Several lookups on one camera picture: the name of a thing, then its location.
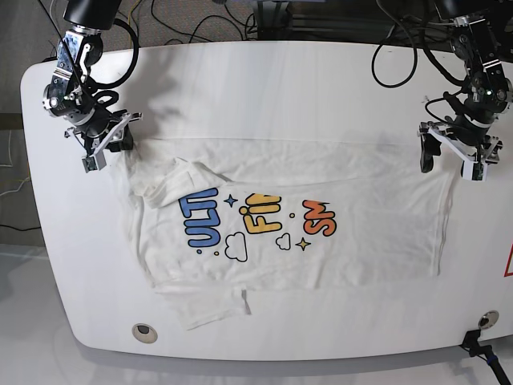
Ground right table cable grommet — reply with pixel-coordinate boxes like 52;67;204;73
478;310;499;330

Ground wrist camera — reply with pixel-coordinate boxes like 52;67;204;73
82;152;107;173
460;160;488;182

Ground black clamp with cable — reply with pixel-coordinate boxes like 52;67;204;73
460;330;511;385

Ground tangled black floor cables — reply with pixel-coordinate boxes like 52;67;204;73
151;0;402;45

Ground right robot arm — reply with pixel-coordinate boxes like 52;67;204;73
42;1;142;169

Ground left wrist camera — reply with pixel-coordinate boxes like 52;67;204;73
460;160;488;182

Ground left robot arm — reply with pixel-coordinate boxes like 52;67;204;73
377;1;512;181

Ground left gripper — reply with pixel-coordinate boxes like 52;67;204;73
418;115;503;173

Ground yellow cable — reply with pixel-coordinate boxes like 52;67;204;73
126;0;142;45

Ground left table cable grommet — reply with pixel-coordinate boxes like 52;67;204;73
131;323;158;344

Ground table cable grommet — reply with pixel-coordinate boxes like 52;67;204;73
131;323;158;344
478;310;499;330

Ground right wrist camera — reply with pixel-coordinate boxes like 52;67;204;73
82;152;107;173

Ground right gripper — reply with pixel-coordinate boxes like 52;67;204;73
64;108;143;156

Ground white printed T-shirt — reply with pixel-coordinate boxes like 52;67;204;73
111;139;455;330

